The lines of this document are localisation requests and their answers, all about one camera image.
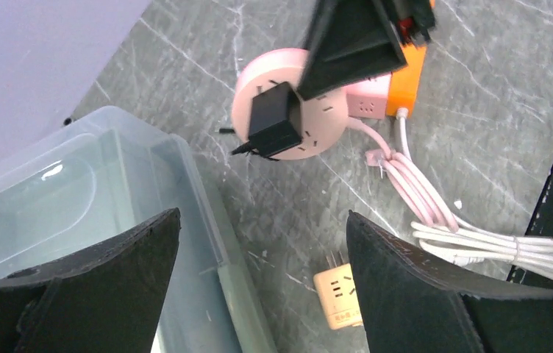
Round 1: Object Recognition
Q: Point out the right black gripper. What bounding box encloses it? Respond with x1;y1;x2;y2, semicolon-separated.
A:
297;0;436;101

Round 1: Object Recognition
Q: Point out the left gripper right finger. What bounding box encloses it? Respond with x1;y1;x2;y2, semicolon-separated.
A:
346;212;553;352

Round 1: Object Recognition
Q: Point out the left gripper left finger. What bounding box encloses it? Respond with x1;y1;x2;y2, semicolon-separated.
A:
0;208;181;352

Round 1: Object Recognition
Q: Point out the beige cube socket adapter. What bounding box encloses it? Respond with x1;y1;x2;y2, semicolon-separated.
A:
313;251;363;330

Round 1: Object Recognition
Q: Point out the round pink power socket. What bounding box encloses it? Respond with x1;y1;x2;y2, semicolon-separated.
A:
231;48;349;160

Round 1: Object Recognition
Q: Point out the black power adapter plug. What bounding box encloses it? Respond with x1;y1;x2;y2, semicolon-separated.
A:
248;82;302;157

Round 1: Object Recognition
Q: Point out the pink square socket adapter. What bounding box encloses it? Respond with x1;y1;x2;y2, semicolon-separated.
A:
344;74;391;120

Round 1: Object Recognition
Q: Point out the orange power strip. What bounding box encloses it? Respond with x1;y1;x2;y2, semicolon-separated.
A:
385;0;436;118

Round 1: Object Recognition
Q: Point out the clear plastic storage box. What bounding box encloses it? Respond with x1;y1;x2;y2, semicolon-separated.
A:
0;106;276;352

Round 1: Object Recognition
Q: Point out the pink coiled cable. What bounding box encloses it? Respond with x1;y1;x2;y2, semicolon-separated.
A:
346;116;463;230

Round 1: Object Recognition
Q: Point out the white coiled cable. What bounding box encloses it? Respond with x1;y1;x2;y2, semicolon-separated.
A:
396;107;553;289

